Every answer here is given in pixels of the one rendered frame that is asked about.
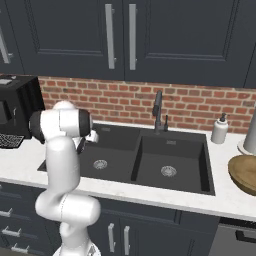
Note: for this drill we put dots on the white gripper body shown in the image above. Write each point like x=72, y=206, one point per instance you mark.
x=92, y=136

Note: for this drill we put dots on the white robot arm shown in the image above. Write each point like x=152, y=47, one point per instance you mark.
x=63, y=166

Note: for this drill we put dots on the black double sink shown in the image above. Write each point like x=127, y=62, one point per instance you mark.
x=153, y=166

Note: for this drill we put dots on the dark panel under sink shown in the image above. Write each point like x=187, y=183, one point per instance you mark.
x=140, y=210

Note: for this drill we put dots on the dark lower cupboard door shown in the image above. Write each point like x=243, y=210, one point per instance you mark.
x=103, y=240
x=156, y=238

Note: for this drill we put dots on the dark cupboard door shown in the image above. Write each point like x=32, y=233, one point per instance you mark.
x=66, y=33
x=186, y=36
x=8, y=26
x=252, y=75
x=156, y=238
x=103, y=240

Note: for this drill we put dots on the dark upper cupboard door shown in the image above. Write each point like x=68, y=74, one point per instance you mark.
x=186, y=36
x=8, y=26
x=252, y=75
x=66, y=33

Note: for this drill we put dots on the wooden bowl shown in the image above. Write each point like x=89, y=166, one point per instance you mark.
x=245, y=173

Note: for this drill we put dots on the dark grey tap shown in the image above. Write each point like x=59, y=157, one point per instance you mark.
x=157, y=110

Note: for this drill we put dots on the black coffee machine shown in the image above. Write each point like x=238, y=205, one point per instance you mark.
x=20, y=106

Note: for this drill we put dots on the dark drawer front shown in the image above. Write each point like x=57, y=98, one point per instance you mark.
x=20, y=191
x=33, y=231
x=40, y=248
x=23, y=213

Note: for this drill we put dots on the white soap dispenser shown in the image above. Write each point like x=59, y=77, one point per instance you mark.
x=219, y=130

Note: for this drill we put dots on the grey paper towel holder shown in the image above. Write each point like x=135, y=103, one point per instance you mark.
x=250, y=136

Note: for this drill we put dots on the grey dishwasher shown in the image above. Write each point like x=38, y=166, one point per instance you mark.
x=226, y=243

